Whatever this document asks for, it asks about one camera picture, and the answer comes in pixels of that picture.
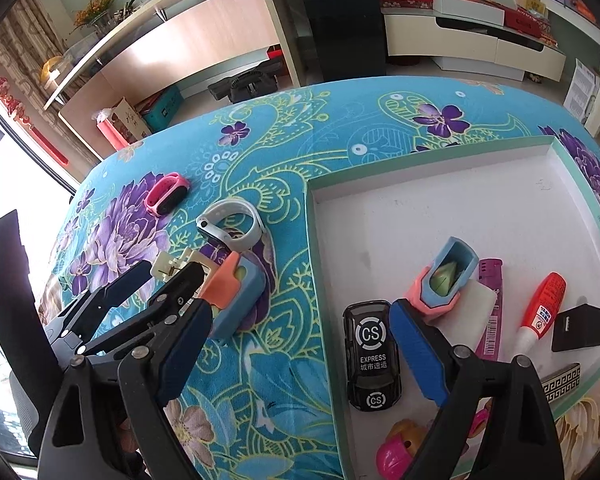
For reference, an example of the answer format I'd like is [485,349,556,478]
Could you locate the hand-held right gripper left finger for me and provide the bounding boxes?
[37,297,215,480]

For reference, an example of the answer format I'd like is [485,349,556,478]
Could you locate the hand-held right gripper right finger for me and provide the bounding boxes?
[389,297,567,480]

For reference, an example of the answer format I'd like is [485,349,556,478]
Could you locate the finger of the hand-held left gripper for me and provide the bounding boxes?
[42,260,153,356]
[77,261,207,361]

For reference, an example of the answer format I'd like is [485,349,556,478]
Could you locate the cream hair claw clip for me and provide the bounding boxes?
[150,247,218,286]

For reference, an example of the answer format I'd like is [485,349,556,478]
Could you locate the black toy car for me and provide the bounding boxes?
[342,300,403,413]

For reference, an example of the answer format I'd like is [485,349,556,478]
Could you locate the white rectangular block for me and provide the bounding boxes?
[442,280,498,356]

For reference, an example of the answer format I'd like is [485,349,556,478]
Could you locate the blue toy box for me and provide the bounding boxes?
[404,236,480,328]

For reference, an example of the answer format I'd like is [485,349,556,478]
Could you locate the magenta lighter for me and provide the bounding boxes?
[475,258,505,361]

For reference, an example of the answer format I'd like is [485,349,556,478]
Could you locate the pink and yellow toy figure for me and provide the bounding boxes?
[376,410,491,480]

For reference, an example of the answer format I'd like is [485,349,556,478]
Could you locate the red and white glue bottle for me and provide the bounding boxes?
[507,272,567,361]

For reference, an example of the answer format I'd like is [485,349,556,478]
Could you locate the shallow white box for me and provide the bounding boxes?
[305,136,600,480]

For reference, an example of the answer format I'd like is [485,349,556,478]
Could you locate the small black box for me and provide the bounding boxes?
[551,304,600,353]

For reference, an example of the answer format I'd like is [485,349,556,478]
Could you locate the white smartwatch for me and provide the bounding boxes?
[196,199,267,253]

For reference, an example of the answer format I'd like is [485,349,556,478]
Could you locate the pink smart band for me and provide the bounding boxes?
[144,172,190,217]

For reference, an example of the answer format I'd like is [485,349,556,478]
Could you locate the teal floral blanket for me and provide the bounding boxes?
[37,77,600,480]

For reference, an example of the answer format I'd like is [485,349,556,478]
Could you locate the red hanging ornament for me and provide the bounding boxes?
[0,57,68,166]

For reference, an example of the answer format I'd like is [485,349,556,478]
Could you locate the brown paper bag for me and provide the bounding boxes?
[111,97,152,143]

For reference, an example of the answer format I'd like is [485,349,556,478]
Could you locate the teal storage crate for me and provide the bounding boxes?
[141,86,183,130]

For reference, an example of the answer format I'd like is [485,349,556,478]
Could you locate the yellow round object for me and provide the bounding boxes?
[40,57,63,83]

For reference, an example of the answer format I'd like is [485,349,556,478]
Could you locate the black floor appliance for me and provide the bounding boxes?
[207,57,287,103]

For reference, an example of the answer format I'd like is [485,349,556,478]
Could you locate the long wooden sideboard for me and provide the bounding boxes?
[42,0,301,166]

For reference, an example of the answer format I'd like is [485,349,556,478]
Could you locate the orange flower bouquet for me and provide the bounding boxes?
[72,0,126,28]

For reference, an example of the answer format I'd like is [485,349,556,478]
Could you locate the white printed box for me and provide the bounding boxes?
[564,59,600,123]

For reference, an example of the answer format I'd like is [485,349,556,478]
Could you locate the white television stand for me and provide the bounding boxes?
[384,10,567,83]

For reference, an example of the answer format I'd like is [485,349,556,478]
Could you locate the black water dispenser cabinet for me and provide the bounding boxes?
[290,0,386,81]

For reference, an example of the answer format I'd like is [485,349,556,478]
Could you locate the white flat box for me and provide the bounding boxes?
[432,0,507,26]

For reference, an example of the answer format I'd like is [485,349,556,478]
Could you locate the red flat box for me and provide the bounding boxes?
[502,7,551,38]

